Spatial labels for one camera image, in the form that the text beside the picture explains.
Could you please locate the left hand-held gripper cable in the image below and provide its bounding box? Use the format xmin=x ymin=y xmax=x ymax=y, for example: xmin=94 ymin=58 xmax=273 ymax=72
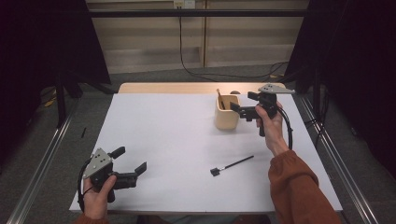
xmin=77 ymin=158 xmax=95 ymax=213

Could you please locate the black horizontal frame bar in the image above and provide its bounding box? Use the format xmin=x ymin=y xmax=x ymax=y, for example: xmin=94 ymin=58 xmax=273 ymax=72
xmin=88 ymin=8 xmax=308 ymax=19

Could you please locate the black wall cable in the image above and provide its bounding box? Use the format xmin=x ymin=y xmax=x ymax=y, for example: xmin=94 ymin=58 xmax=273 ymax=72
xmin=177 ymin=6 xmax=289 ymax=82

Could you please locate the person's left hand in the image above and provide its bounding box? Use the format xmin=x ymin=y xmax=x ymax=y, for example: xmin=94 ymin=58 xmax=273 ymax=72
xmin=83 ymin=175 xmax=119 ymax=220

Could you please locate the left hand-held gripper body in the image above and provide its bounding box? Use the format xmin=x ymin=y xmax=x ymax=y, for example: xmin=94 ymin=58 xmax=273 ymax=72
xmin=82 ymin=147 xmax=138 ymax=203

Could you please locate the white wall outlet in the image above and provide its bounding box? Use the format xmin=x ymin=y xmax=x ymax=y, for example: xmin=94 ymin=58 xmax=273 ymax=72
xmin=173 ymin=0 xmax=197 ymax=9

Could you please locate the black metal stand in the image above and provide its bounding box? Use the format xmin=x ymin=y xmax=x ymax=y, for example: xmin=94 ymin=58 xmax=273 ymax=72
xmin=312 ymin=66 xmax=322 ymax=120
xmin=55 ymin=73 xmax=68 ymax=129

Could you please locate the right hand-held gripper cable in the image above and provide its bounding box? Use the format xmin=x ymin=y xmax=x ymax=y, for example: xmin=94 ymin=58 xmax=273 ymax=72
xmin=276 ymin=106 xmax=294 ymax=151

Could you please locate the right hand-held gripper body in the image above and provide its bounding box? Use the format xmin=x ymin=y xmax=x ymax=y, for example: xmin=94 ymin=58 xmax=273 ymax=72
xmin=238 ymin=83 xmax=296 ymax=138

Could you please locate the small black brush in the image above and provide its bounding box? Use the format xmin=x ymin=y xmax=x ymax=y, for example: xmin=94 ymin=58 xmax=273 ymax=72
xmin=209 ymin=155 xmax=255 ymax=177

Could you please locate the aluminium frame rail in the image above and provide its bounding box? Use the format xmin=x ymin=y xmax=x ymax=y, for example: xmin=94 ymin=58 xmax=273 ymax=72
xmin=6 ymin=102 xmax=80 ymax=224
xmin=298 ymin=92 xmax=380 ymax=224

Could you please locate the hand-held gripper cable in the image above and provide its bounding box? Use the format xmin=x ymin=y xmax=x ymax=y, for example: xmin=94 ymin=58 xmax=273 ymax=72
xmin=77 ymin=158 xmax=95 ymax=213
xmin=276 ymin=106 xmax=294 ymax=151

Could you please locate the person's right hand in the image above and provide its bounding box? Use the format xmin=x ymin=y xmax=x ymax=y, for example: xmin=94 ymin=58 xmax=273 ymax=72
xmin=255 ymin=103 xmax=290 ymax=157

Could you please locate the white table sheet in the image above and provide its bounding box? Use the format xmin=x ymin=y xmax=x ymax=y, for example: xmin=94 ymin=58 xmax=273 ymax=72
xmin=68 ymin=92 xmax=344 ymax=215

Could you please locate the black pencil with orange end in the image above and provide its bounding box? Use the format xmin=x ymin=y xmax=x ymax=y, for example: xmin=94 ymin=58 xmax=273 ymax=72
xmin=216 ymin=88 xmax=226 ymax=111

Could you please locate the black curtain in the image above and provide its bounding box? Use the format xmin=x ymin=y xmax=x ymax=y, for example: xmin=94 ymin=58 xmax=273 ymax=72
xmin=0 ymin=0 xmax=112 ymax=171
xmin=284 ymin=0 xmax=396 ymax=180

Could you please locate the beige square cup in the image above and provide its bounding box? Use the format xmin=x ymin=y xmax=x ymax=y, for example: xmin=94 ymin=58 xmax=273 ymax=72
xmin=213 ymin=93 xmax=242 ymax=131

